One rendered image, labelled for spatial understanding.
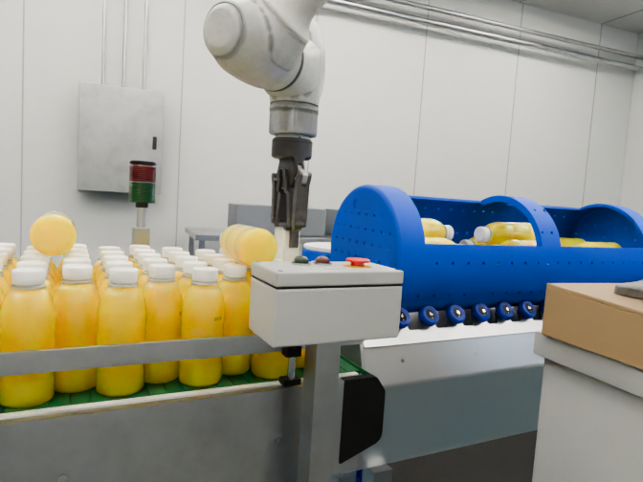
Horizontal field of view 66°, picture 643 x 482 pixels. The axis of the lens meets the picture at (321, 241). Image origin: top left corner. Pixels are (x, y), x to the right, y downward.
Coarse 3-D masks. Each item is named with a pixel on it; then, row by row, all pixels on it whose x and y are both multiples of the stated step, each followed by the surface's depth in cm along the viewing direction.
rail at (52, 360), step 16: (224, 336) 75; (240, 336) 76; (256, 336) 77; (0, 352) 62; (16, 352) 62; (32, 352) 63; (48, 352) 64; (64, 352) 65; (80, 352) 66; (96, 352) 67; (112, 352) 68; (128, 352) 68; (144, 352) 70; (160, 352) 70; (176, 352) 72; (192, 352) 73; (208, 352) 74; (224, 352) 75; (240, 352) 76; (256, 352) 77; (0, 368) 62; (16, 368) 63; (32, 368) 63; (48, 368) 64; (64, 368) 65; (80, 368) 66
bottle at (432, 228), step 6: (426, 222) 113; (432, 222) 114; (438, 222) 115; (426, 228) 112; (432, 228) 113; (438, 228) 114; (444, 228) 116; (426, 234) 112; (432, 234) 113; (438, 234) 114; (444, 234) 115
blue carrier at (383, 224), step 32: (352, 192) 112; (384, 192) 102; (352, 224) 111; (384, 224) 100; (416, 224) 99; (448, 224) 135; (480, 224) 140; (544, 224) 117; (576, 224) 157; (608, 224) 148; (640, 224) 136; (352, 256) 111; (384, 256) 100; (416, 256) 98; (448, 256) 101; (480, 256) 105; (512, 256) 110; (544, 256) 115; (576, 256) 120; (608, 256) 125; (640, 256) 132; (416, 288) 100; (448, 288) 104; (480, 288) 109; (512, 288) 114; (544, 288) 119
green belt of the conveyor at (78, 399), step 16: (352, 368) 88; (144, 384) 75; (160, 384) 75; (176, 384) 76; (224, 384) 77; (240, 384) 77; (64, 400) 68; (80, 400) 68; (96, 400) 68; (112, 400) 69
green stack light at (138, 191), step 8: (128, 184) 119; (136, 184) 117; (144, 184) 118; (152, 184) 119; (128, 192) 119; (136, 192) 118; (144, 192) 118; (152, 192) 120; (128, 200) 119; (136, 200) 118; (144, 200) 118; (152, 200) 120
